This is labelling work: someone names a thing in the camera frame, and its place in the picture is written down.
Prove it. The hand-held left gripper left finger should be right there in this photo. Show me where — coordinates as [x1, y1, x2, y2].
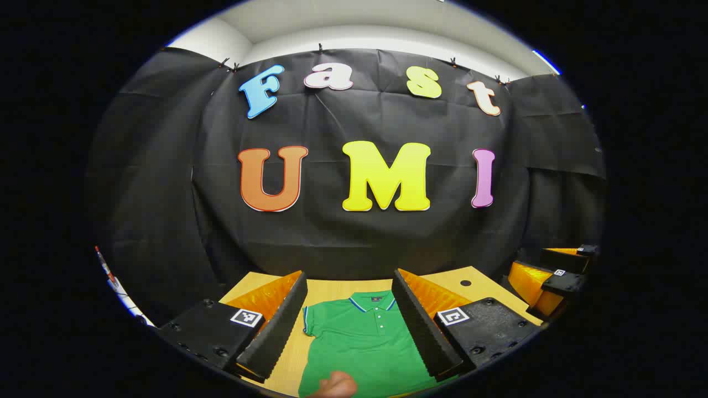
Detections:
[157, 270, 309, 385]

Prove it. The white side desk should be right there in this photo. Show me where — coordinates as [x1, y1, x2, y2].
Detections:
[94, 246, 157, 328]

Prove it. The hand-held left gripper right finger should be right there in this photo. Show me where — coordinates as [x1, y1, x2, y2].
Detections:
[391, 268, 545, 383]

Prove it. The green polo T-shirt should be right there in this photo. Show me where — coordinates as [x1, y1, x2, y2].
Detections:
[299, 291, 460, 398]

